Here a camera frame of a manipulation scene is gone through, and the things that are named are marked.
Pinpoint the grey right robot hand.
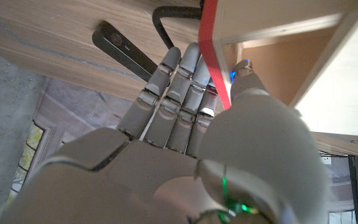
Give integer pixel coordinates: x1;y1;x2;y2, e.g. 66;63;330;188
0;42;331;224

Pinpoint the wooden drawer with red front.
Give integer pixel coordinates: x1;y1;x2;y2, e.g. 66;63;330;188
152;0;358;110

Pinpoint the printed window backdrop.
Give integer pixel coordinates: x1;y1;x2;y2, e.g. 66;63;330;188
4;76;354;224

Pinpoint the black rectangular bar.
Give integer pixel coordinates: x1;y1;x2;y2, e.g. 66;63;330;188
91;20;158;83

